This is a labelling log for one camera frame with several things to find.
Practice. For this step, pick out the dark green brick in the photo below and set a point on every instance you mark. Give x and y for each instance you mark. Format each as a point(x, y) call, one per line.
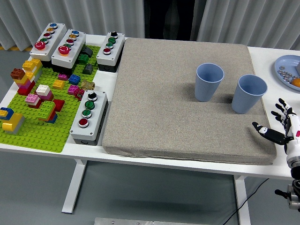
point(83, 59)

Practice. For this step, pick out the white table leg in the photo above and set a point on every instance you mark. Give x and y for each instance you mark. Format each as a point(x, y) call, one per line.
point(75, 185)
point(242, 201)

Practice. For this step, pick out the blue plate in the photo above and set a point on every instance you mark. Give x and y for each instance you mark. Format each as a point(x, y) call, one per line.
point(287, 61)

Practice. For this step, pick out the small grey metal piece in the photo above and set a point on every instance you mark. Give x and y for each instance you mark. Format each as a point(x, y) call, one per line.
point(295, 77)

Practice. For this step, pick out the four-button control box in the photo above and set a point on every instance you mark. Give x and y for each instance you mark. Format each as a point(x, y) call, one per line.
point(98, 112)
point(116, 50)

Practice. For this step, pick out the five-button control box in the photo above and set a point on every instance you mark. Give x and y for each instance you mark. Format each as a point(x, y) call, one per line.
point(52, 44)
point(75, 50)

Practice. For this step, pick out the brown yellow red brick stack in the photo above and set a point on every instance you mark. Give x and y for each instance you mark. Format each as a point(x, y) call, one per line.
point(23, 84)

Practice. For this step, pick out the white pink brick stack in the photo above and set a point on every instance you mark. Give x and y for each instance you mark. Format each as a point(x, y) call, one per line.
point(43, 90)

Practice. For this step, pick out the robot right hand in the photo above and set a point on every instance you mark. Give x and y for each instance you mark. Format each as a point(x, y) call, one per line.
point(294, 131)

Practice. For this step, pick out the orange fruit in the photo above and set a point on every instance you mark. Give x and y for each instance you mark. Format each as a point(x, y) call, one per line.
point(296, 83)

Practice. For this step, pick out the person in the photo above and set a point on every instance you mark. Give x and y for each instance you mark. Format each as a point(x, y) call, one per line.
point(171, 18)

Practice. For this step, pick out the white pleated curtain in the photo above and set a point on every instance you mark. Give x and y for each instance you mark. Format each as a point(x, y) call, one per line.
point(105, 14)

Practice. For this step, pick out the blue yellow grey brick stack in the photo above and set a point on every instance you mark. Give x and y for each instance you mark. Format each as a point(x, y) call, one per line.
point(14, 119)

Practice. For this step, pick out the blue ribbed cup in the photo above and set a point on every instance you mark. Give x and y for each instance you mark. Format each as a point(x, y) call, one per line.
point(243, 100)
point(206, 91)

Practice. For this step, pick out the pink red brick stack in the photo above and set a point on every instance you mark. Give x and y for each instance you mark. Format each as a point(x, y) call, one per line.
point(31, 98)

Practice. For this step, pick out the green orange blue brick stack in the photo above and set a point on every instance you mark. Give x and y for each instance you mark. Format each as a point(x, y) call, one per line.
point(45, 109)

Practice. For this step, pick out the grey-brown fabric mat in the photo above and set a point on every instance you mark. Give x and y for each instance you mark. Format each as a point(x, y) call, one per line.
point(164, 105)

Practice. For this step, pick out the dark grey sloped brick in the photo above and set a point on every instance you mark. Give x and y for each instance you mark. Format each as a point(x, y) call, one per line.
point(88, 51)

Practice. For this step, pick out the small magenta brick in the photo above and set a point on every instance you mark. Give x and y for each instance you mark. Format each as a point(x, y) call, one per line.
point(62, 77)

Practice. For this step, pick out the yellow white grey brick stack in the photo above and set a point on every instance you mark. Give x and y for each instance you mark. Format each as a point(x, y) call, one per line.
point(31, 64)

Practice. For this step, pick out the green studded baseplate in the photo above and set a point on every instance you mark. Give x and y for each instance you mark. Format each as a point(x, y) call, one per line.
point(35, 138)

